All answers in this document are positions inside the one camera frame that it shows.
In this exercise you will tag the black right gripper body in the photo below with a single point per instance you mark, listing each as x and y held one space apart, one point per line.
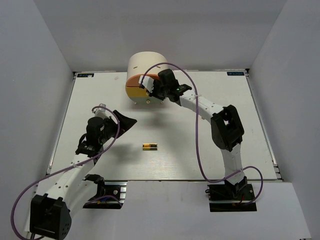
159 91

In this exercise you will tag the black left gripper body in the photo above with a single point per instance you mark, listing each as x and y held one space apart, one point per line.
110 128

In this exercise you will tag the grey green bottom drawer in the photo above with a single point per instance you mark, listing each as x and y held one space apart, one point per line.
146 100

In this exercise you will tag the yellow drawer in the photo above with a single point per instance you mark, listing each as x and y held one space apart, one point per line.
136 92

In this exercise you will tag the orange top drawer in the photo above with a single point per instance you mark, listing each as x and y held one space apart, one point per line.
134 80

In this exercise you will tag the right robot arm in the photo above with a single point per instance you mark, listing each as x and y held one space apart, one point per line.
226 127

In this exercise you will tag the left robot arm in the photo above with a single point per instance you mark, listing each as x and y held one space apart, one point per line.
51 213

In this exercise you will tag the gold clear square lipstick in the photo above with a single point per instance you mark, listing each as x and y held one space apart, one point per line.
150 147

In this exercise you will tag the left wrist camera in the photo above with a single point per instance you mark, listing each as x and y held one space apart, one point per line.
100 111

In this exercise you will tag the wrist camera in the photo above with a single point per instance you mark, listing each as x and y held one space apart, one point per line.
147 83
100 111

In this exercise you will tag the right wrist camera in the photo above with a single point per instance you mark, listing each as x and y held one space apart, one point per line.
147 83

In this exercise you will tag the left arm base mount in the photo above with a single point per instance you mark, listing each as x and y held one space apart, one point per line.
110 195

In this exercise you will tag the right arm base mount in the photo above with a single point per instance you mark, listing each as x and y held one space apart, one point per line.
222 200

